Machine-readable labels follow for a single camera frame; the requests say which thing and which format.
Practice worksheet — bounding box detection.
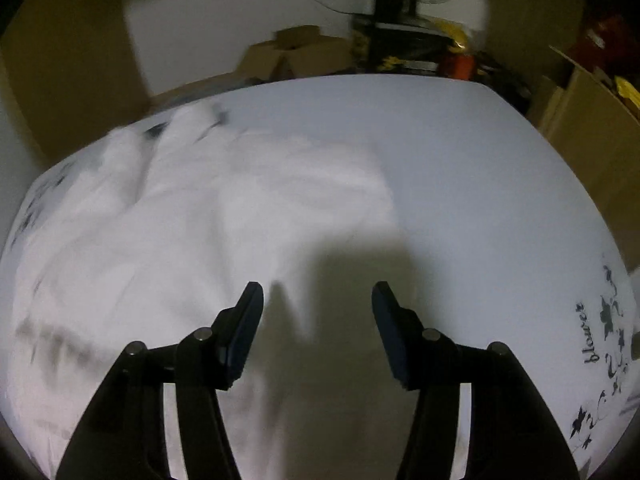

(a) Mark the black and yellow box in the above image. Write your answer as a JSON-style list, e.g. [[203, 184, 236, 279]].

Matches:
[[351, 14, 452, 75]]

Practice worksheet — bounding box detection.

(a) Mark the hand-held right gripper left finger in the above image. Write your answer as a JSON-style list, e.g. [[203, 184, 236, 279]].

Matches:
[[55, 281, 265, 480]]

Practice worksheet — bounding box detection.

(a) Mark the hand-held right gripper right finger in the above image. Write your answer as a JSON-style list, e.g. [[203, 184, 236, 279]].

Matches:
[[371, 281, 584, 480]]

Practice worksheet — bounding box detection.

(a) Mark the wooden cabinet with clutter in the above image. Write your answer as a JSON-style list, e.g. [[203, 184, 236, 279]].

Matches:
[[529, 44, 640, 261]]

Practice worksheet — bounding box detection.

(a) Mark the white shirt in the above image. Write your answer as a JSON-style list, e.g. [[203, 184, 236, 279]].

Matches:
[[10, 102, 401, 480]]

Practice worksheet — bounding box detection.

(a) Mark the orange red plastic bag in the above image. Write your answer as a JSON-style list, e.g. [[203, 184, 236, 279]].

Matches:
[[574, 14, 640, 73]]

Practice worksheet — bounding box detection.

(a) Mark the yellow packet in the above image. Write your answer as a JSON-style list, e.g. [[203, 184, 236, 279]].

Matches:
[[614, 75, 640, 113]]

